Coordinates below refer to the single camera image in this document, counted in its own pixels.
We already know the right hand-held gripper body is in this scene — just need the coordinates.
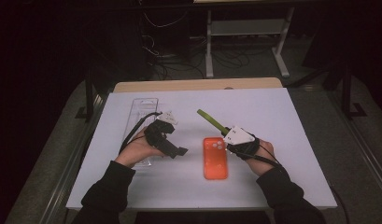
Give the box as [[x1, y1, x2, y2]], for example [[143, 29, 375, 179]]
[[223, 125, 262, 161]]

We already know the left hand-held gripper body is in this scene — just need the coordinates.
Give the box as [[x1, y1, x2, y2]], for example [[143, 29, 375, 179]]
[[144, 110, 180, 160]]

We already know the clear plastic rack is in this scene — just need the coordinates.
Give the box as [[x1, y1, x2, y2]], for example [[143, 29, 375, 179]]
[[122, 97, 160, 171]]

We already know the green phone case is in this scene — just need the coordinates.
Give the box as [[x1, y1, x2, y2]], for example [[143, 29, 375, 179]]
[[196, 108, 231, 136]]

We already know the orange phone case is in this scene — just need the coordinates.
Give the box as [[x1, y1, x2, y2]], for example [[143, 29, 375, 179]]
[[203, 136, 229, 181]]

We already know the person's left hand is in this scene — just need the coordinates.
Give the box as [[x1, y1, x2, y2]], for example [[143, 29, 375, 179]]
[[114, 127, 165, 169]]

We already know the person's right hand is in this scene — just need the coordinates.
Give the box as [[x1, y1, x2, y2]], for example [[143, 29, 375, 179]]
[[246, 138, 276, 177]]

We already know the light wooden table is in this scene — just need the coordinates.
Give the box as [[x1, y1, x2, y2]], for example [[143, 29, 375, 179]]
[[113, 77, 284, 93]]

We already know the black metal stand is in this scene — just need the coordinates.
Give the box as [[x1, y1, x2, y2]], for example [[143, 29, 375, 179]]
[[341, 62, 368, 120], [75, 68, 97, 123]]

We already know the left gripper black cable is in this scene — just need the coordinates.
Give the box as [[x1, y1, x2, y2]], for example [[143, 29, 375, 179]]
[[119, 111, 163, 154]]

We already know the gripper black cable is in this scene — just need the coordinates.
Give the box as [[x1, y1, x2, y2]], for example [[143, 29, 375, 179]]
[[227, 146, 288, 172], [119, 111, 163, 154]]

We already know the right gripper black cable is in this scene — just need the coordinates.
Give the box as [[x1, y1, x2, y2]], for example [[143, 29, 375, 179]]
[[227, 146, 288, 172]]

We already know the tangle of floor cables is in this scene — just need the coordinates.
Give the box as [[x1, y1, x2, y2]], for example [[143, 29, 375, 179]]
[[141, 12, 274, 80]]

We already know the grey metal floor rail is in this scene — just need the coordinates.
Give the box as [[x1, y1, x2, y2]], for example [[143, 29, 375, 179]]
[[38, 92, 106, 224], [328, 91, 382, 195]]

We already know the white metal desk frame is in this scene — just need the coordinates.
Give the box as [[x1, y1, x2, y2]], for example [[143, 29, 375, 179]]
[[205, 7, 295, 78]]

